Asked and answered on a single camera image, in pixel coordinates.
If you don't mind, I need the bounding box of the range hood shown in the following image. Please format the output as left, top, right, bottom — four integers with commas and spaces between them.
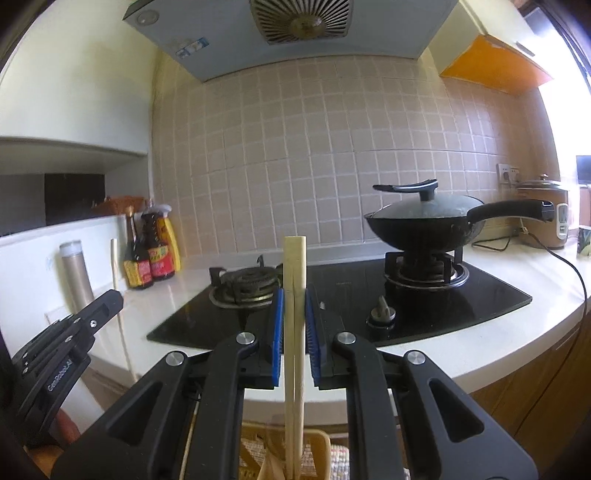
122, 0, 460, 84

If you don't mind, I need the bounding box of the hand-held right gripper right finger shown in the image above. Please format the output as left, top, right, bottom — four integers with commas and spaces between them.
305, 284, 539, 480

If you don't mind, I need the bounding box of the large dark sauce bottle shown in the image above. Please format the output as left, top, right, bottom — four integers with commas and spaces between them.
141, 199, 176, 281

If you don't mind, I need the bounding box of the black power cable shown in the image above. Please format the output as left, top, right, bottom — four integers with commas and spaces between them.
519, 228, 588, 462

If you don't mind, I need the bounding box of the white wall socket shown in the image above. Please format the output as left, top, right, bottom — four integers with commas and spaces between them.
496, 162, 520, 186

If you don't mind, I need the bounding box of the brown wicker basket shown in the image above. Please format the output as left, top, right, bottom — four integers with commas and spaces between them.
95, 196, 148, 215

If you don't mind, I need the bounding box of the orange wall cabinet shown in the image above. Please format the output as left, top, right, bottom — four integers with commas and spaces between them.
425, 0, 555, 95

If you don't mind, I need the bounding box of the small soy sauce bottle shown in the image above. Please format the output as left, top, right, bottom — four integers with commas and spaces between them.
123, 206, 154, 291

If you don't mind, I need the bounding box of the wooden base cabinet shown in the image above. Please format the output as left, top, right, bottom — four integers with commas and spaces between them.
466, 300, 591, 480

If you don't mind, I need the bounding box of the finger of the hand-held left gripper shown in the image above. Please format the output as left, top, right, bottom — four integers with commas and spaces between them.
69, 290, 124, 344

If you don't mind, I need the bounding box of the wok lid with black handle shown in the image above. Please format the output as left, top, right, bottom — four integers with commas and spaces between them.
365, 179, 485, 220

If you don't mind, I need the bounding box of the yellow bottle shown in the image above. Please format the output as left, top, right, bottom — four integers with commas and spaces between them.
161, 205, 182, 273

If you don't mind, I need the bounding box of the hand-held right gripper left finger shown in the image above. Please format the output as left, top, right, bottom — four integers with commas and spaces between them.
51, 288, 284, 480

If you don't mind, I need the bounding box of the person's left hand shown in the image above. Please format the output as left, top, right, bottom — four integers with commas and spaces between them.
28, 410, 83, 478

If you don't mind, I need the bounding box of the yellow plastic utensil basket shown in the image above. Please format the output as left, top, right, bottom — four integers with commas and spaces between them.
240, 419, 332, 480

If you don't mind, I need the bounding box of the steel thermos flask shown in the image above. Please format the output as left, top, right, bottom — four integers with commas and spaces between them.
59, 241, 95, 315

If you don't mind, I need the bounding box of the black glass gas stove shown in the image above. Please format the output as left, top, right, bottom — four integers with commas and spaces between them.
147, 254, 533, 347

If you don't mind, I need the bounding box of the black wok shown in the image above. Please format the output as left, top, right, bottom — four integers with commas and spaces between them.
364, 199, 555, 254

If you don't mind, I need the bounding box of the beige rice cooker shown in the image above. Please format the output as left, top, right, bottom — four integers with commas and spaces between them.
516, 174, 568, 250

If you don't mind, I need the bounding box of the metal stove knob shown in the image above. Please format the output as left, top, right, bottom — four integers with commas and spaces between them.
367, 295, 396, 328

